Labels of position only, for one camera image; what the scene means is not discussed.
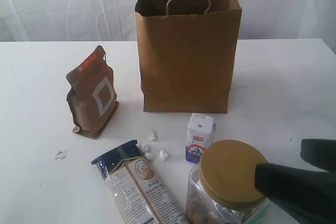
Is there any white blue milk carton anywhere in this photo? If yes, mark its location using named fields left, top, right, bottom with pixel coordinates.
left=185, top=113, right=216, bottom=163

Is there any torn clear plastic scrap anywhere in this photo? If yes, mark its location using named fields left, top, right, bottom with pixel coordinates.
left=55, top=150, right=67, bottom=160

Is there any clear jar with gold lid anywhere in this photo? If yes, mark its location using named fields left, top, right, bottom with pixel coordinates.
left=186, top=140, right=269, bottom=223

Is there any brown paper shopping bag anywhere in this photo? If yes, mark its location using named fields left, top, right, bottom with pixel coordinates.
left=135, top=0, right=242, bottom=113

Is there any white crumpled paper bit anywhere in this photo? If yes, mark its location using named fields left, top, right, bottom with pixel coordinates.
left=144, top=152, right=154, bottom=161
left=147, top=131, right=158, bottom=142
left=140, top=144, right=151, bottom=154
left=159, top=150, right=169, bottom=162

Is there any brown kraft coffee pouch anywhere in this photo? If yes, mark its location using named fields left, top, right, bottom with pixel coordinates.
left=66, top=45, right=119, bottom=139

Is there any noodle packet blue and white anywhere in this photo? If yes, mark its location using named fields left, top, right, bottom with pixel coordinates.
left=91, top=140, right=188, bottom=223

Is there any white background curtain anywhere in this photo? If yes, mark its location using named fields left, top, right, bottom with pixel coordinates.
left=1, top=0, right=335, bottom=47

